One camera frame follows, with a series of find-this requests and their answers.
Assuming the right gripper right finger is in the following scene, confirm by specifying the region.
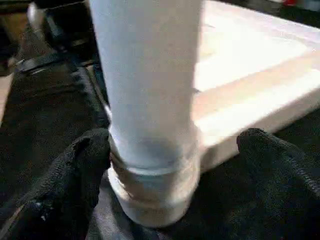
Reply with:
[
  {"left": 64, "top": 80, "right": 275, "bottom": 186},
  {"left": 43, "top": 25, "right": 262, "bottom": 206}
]
[{"left": 235, "top": 127, "right": 320, "bottom": 240}]

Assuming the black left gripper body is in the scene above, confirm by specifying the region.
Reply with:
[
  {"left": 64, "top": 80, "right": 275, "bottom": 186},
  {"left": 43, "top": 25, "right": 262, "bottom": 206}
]
[{"left": 14, "top": 32, "right": 101, "bottom": 75}]

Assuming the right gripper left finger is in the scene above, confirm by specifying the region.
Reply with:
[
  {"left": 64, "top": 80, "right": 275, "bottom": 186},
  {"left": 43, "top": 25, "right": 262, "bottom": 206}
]
[{"left": 0, "top": 128, "right": 111, "bottom": 240}]

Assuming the white plastic table top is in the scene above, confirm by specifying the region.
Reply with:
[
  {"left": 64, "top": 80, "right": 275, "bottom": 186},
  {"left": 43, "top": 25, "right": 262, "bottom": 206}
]
[{"left": 107, "top": 0, "right": 320, "bottom": 229}]

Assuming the black work mat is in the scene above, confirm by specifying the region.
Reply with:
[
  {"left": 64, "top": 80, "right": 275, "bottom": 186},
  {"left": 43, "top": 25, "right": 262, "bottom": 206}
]
[{"left": 0, "top": 0, "right": 320, "bottom": 240}]

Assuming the white plastic table leg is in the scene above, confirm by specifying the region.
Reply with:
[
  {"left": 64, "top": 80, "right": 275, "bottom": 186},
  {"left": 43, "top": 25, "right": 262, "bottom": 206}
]
[{"left": 88, "top": 0, "right": 204, "bottom": 201}]

